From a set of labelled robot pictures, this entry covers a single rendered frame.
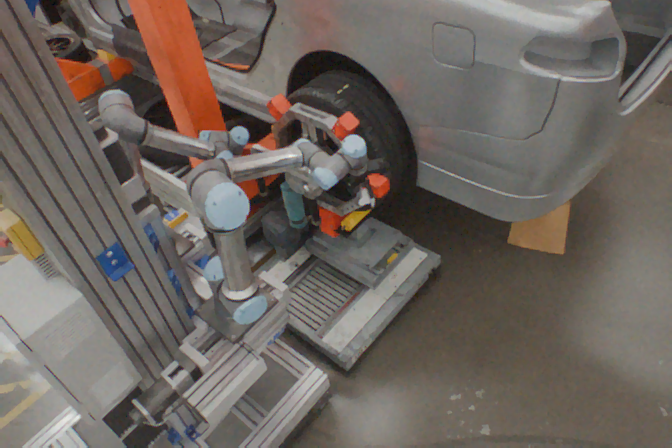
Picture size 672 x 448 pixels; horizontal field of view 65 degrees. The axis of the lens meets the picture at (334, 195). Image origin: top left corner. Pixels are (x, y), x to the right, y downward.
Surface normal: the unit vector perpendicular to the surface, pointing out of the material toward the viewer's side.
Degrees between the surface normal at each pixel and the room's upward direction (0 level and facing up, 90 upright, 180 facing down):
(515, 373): 0
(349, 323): 0
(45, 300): 0
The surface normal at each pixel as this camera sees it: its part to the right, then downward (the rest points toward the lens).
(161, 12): 0.75, 0.36
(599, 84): 0.32, 0.57
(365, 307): -0.12, -0.74
